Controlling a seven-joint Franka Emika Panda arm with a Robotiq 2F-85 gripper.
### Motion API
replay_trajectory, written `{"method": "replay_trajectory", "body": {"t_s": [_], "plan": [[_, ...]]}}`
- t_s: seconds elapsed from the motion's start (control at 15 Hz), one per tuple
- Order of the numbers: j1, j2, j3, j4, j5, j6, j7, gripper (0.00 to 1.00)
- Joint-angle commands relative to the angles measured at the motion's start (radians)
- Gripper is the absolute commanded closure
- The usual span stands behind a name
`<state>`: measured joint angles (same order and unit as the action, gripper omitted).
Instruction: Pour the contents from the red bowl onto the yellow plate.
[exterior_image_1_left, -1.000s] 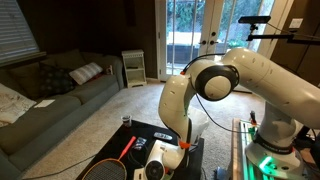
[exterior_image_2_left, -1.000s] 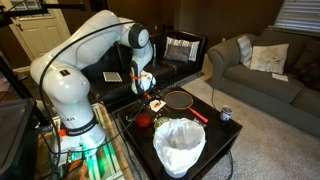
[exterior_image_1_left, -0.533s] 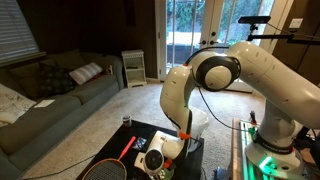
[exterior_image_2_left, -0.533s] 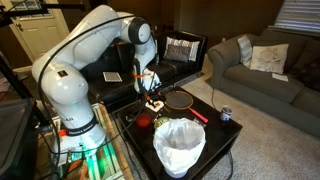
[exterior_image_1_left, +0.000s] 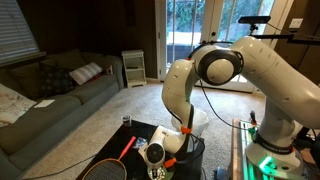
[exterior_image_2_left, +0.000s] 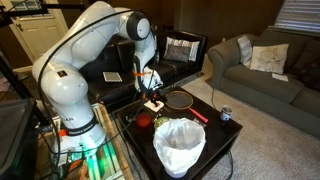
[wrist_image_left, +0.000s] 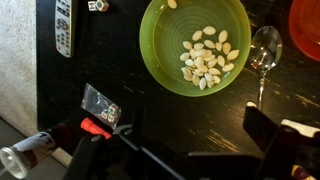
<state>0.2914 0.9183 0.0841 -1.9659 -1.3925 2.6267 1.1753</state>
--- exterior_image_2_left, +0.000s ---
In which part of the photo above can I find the black overhead boom stand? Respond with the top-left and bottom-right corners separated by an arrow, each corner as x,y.
0,0 -> 86,28

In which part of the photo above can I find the white plastic bin bag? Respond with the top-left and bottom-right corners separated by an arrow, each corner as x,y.
152,117 -> 207,175

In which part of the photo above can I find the black floor cable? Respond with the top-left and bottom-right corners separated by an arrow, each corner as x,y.
210,83 -> 235,180

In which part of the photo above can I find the white paper napkin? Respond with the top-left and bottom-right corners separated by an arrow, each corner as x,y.
143,99 -> 166,113

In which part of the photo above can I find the white window blind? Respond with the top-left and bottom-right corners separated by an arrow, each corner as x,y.
273,0 -> 320,34

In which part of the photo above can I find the white paper sheet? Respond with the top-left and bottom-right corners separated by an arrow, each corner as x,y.
271,72 -> 290,83

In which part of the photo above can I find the white panel door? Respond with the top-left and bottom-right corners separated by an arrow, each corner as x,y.
1,0 -> 69,60

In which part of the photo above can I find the grey white striped pillow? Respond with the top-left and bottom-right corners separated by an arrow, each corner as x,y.
237,34 -> 253,69

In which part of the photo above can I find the red plastic bowl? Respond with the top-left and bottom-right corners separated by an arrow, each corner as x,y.
135,112 -> 152,128

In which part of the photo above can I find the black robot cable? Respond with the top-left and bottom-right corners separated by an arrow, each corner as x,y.
36,9 -> 159,180

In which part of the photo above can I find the dark grey textured pillow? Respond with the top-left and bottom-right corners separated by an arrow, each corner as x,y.
163,44 -> 192,64

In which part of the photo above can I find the dark grey equipment box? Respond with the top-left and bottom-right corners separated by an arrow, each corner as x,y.
0,98 -> 38,180

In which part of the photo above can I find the black coffee table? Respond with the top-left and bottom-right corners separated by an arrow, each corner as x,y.
112,85 -> 244,180

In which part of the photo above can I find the black leather couch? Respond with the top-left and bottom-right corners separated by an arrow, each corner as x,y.
78,30 -> 208,108

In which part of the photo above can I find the pale sliced nuts pile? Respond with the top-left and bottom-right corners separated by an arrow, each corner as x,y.
156,118 -> 169,128

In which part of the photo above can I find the white black striped pillow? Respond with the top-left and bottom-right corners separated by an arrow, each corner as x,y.
163,36 -> 201,63

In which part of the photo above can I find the orange badminton racket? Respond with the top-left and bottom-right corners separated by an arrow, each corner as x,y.
164,90 -> 210,124

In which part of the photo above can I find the grey fabric sofa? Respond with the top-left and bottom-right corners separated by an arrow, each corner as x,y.
207,27 -> 320,139

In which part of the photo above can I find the dark patterned pillow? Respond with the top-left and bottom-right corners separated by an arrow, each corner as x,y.
289,49 -> 320,91

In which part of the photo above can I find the wooden robot mounting table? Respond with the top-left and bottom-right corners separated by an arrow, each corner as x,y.
33,102 -> 134,180

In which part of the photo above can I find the cream printed pillow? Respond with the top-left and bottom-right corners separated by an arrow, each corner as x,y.
249,43 -> 290,75

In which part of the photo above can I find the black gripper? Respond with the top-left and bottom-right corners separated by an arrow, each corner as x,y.
143,87 -> 168,108

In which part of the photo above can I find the white grid tablet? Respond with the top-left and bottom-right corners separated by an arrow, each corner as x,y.
102,71 -> 123,83

